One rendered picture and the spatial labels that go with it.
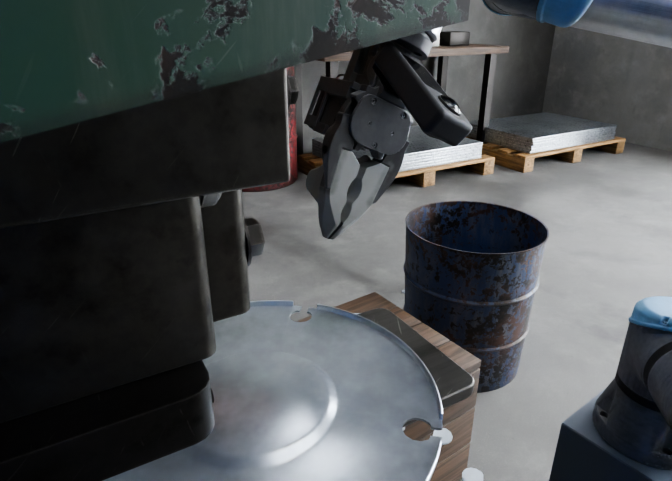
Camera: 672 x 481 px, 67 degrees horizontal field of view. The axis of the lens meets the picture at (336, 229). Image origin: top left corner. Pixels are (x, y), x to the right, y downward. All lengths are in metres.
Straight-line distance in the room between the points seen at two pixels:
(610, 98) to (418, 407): 5.12
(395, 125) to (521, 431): 1.22
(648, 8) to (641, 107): 4.62
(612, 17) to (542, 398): 1.26
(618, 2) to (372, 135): 0.33
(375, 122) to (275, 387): 0.25
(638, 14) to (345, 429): 0.54
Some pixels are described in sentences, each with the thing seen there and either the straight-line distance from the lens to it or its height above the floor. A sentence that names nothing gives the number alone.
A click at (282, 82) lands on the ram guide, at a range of 0.23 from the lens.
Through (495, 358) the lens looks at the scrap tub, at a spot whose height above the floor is 0.13.
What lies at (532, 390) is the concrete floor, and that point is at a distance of 1.74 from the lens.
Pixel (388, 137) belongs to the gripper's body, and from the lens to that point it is 0.50.
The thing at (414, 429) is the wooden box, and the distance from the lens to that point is 1.16.
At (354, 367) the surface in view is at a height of 0.78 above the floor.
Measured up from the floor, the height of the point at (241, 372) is 0.79.
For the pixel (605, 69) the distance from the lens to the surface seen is 5.48.
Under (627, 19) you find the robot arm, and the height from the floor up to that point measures 1.06.
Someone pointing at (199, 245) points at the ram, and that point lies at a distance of 0.26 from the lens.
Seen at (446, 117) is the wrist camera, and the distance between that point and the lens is 0.43.
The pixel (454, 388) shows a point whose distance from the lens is 0.45.
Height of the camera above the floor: 1.06
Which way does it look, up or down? 23 degrees down
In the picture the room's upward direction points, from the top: straight up
